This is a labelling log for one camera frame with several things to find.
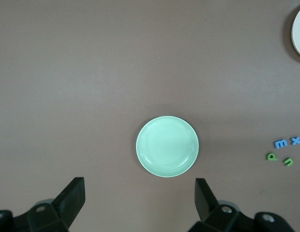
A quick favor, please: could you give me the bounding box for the brown table mat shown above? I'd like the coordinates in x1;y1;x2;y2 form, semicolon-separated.
0;0;300;232

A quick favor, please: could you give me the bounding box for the green round plate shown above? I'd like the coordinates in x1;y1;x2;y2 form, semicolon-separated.
136;116;200;178

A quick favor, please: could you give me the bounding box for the blue foam letter m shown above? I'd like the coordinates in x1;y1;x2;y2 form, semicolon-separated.
273;138;288;149

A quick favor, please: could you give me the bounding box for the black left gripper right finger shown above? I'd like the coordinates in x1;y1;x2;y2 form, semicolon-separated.
188;178;293;232

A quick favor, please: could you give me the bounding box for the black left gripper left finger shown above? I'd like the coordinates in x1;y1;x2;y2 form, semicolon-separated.
0;177;86;232

